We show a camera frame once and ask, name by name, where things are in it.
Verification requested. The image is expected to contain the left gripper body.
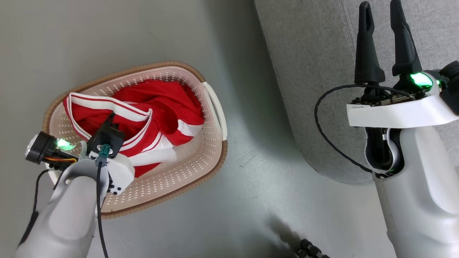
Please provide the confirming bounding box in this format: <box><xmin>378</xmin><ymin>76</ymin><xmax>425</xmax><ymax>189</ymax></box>
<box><xmin>25</xmin><ymin>131</ymin><xmax>136</xmax><ymax>196</ymax></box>

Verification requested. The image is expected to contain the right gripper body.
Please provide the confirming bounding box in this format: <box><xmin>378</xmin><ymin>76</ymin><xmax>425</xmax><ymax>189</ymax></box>
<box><xmin>346</xmin><ymin>60</ymin><xmax>459</xmax><ymax>128</ymax></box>

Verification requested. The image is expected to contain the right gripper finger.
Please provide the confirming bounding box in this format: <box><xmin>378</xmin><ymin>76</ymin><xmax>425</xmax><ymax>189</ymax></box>
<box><xmin>390</xmin><ymin>0</ymin><xmax>423</xmax><ymax>77</ymax></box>
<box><xmin>354</xmin><ymin>1</ymin><xmax>386</xmax><ymax>86</ymax></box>

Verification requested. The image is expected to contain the red garment with white stripes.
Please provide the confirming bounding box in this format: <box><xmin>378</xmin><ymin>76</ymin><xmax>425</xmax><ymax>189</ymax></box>
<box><xmin>63</xmin><ymin>92</ymin><xmax>179</xmax><ymax>178</ymax></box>

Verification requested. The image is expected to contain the red garment with white hem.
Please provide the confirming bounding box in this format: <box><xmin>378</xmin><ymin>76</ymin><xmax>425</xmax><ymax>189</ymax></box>
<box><xmin>110</xmin><ymin>80</ymin><xmax>205</xmax><ymax>146</ymax></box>

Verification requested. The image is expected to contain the pink plastic laundry basket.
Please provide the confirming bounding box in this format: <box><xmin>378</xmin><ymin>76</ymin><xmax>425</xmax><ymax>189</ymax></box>
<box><xmin>42</xmin><ymin>61</ymin><xmax>228</xmax><ymax>220</ymax></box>

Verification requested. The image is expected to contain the grey fabric sofa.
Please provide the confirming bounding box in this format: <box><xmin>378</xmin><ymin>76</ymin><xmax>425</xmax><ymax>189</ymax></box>
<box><xmin>254</xmin><ymin>0</ymin><xmax>459</xmax><ymax>185</ymax></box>

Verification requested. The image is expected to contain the black cable with teal plug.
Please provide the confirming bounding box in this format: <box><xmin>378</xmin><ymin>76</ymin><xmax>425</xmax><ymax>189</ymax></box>
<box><xmin>95</xmin><ymin>144</ymin><xmax>112</xmax><ymax>258</ymax></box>

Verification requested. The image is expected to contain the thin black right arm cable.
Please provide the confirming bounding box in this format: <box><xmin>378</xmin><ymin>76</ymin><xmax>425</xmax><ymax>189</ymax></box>
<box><xmin>314</xmin><ymin>83</ymin><xmax>416</xmax><ymax>175</ymax></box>

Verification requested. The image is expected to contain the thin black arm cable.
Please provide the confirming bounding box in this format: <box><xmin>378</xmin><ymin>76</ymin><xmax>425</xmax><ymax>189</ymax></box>
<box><xmin>314</xmin><ymin>83</ymin><xmax>416</xmax><ymax>175</ymax></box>
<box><xmin>17</xmin><ymin>168</ymin><xmax>49</xmax><ymax>248</ymax></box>

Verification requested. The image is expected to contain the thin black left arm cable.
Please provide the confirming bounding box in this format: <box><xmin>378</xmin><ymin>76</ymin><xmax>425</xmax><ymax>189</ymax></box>
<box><xmin>17</xmin><ymin>168</ymin><xmax>49</xmax><ymax>248</ymax></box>

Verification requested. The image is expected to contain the black ribbed hose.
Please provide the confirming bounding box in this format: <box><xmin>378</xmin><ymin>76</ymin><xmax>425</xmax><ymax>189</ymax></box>
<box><xmin>295</xmin><ymin>238</ymin><xmax>331</xmax><ymax>258</ymax></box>

